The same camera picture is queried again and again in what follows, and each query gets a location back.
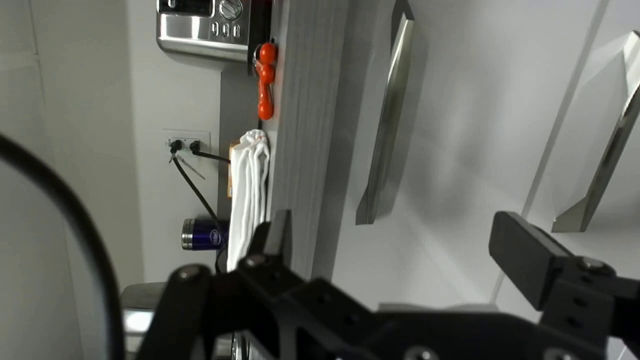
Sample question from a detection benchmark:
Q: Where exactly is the silver four-slot toaster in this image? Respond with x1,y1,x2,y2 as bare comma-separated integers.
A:
157,0,274,62

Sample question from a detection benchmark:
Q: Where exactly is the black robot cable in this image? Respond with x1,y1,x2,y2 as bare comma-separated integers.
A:
0,133,129,360

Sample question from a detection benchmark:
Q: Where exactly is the red enamel mug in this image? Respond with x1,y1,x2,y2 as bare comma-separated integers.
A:
256,42,278,120

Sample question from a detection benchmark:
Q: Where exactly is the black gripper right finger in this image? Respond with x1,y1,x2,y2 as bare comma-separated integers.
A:
489,211,640,360

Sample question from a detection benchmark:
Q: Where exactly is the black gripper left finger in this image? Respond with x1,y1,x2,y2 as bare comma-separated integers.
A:
137,209,377,360

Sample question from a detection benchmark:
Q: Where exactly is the dark blue can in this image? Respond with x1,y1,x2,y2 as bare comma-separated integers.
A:
180,219,229,250

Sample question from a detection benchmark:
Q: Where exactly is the white folded napkin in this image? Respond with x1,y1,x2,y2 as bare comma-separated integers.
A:
226,130,271,273

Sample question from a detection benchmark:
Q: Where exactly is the white top drawer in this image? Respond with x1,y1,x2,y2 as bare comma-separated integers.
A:
333,0,610,308

